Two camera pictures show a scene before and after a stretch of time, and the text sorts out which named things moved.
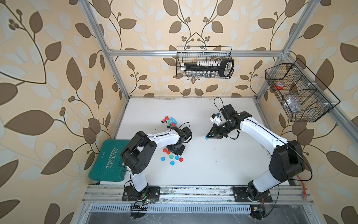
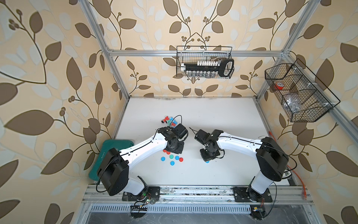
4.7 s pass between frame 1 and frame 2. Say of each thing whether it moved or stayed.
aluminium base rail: stayed
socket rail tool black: stayed
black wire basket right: stayed
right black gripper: moved
